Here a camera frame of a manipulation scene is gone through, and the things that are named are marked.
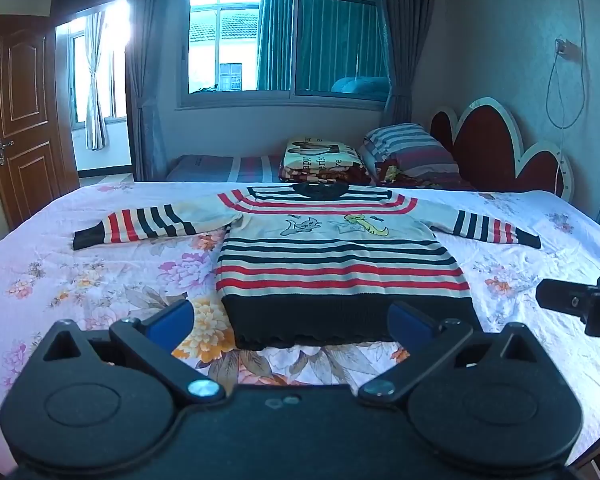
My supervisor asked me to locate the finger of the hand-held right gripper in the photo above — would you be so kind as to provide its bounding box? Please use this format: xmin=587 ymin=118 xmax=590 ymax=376
xmin=535 ymin=278 xmax=589 ymax=319

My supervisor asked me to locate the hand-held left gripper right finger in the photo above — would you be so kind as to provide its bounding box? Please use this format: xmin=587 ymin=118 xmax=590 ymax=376
xmin=358 ymin=301 xmax=549 ymax=404

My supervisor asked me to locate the brown wooden door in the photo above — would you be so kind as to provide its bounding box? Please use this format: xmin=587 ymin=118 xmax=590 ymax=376
xmin=0 ymin=14 xmax=81 ymax=231

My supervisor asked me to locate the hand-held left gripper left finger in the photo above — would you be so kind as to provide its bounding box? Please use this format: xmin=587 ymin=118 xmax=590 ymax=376
xmin=41 ymin=300 xmax=227 ymax=408

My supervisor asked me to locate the folded printed blanket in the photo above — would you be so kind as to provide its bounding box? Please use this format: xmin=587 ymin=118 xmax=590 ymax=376
xmin=278 ymin=136 xmax=373 ymax=185

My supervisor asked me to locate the sliding glass window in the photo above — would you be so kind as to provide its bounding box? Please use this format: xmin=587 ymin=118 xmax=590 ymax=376
xmin=176 ymin=0 xmax=395 ymax=109

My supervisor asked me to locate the red and white headboard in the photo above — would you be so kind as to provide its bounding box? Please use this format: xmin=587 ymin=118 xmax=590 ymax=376
xmin=429 ymin=97 xmax=574 ymax=202

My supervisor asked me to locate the grey curtain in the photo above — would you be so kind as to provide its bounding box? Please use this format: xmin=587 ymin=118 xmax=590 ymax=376
xmin=375 ymin=0 xmax=449 ymax=127
xmin=124 ymin=0 xmax=187 ymax=182

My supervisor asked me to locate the floral bed sheet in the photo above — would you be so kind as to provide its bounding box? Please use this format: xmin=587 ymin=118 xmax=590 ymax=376
xmin=0 ymin=180 xmax=600 ymax=467

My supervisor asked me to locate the striped pillow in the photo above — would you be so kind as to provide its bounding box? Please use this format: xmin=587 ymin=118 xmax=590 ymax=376
xmin=358 ymin=123 xmax=462 ymax=179

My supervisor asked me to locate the teal curtain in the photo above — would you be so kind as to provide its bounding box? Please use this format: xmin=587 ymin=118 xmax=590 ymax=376
xmin=256 ymin=0 xmax=390 ymax=94

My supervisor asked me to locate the white sheer curtain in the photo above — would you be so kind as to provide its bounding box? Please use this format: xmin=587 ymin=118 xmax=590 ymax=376
xmin=82 ymin=10 xmax=107 ymax=151

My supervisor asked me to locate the teal cushion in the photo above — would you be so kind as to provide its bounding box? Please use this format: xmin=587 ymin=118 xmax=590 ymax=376
xmin=330 ymin=76 xmax=392 ymax=101

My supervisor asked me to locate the red printed pillow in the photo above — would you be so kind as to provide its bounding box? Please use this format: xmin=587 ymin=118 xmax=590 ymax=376
xmin=374 ymin=159 xmax=473 ymax=191

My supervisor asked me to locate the white hanging cable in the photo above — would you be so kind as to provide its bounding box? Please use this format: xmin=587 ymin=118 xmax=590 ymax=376
xmin=545 ymin=0 xmax=590 ymax=197

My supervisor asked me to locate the striped mattress sheet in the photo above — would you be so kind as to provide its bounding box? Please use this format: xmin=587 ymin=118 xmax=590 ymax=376
xmin=165 ymin=154 xmax=287 ymax=184

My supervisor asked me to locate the striped cartoon knit sweater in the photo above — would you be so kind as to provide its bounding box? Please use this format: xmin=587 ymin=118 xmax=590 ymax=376
xmin=72 ymin=182 xmax=542 ymax=352

